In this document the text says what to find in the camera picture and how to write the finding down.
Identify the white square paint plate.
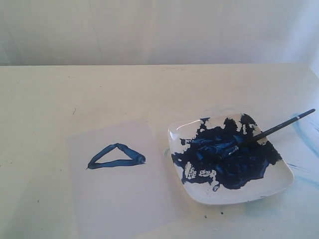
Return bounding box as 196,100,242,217
168,113,294,205

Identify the white paper sheet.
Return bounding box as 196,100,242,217
67,120,187,239

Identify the dark blue paintbrush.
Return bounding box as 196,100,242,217
219,108,316,160

